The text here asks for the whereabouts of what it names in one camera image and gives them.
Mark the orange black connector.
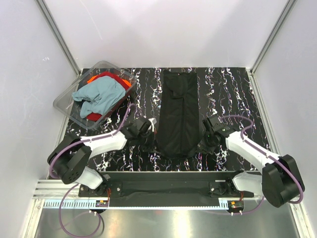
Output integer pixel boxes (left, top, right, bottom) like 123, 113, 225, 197
229, 200, 244, 210
96, 200, 109, 207

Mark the right orange black connector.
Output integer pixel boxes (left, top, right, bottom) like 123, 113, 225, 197
229, 200, 244, 210

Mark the right aluminium frame post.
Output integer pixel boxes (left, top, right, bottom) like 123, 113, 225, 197
250, 0, 297, 74

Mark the red t shirt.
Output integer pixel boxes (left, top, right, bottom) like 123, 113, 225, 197
86, 71, 131, 121

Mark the aluminium frame post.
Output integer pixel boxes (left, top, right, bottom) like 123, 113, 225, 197
250, 0, 297, 74
35, 0, 81, 76

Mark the clear plastic bin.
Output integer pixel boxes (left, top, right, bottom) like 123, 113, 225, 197
53, 61, 137, 130

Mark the white slotted cable duct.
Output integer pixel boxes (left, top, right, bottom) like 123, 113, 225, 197
44, 199, 229, 210

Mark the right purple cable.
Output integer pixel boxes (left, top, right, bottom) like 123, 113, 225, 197
220, 115, 305, 215

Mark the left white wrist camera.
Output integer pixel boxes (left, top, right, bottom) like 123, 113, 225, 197
149, 118, 157, 132

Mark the black t shirt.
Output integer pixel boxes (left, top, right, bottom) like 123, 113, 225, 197
156, 70, 201, 160

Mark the light blue t shirt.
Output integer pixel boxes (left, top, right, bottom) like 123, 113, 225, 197
72, 76, 126, 119

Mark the aluminium rail crossbar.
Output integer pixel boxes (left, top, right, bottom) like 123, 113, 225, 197
33, 179, 303, 199

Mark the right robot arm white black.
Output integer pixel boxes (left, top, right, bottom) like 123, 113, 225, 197
200, 116, 305, 208

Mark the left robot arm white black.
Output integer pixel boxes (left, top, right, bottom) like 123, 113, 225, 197
47, 117, 157, 197

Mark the left orange black connector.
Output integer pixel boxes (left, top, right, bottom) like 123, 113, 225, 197
96, 200, 109, 207

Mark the orange t shirt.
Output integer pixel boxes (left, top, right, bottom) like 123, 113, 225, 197
87, 75, 131, 87

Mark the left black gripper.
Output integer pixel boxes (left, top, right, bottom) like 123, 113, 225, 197
137, 129, 160, 153

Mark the left aluminium frame post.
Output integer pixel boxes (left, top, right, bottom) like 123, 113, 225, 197
35, 0, 81, 76

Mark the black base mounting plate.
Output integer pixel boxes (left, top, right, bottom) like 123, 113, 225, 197
79, 172, 254, 205

